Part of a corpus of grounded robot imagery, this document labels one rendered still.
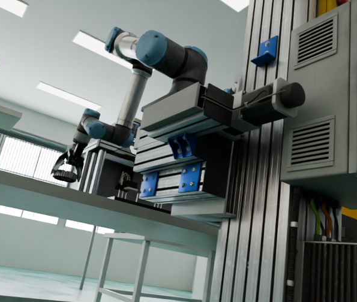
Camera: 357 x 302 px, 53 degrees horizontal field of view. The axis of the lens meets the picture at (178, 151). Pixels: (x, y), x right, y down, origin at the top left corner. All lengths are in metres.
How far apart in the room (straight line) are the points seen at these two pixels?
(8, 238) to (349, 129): 7.74
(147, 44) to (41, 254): 7.42
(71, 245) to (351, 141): 7.96
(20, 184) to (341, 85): 1.15
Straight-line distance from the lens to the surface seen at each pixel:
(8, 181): 1.49
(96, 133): 1.56
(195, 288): 6.22
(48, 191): 1.52
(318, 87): 0.99
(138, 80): 1.66
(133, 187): 2.00
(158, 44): 1.23
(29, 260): 8.36
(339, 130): 0.91
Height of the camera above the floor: 0.51
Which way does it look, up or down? 18 degrees up
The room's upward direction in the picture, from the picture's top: 10 degrees clockwise
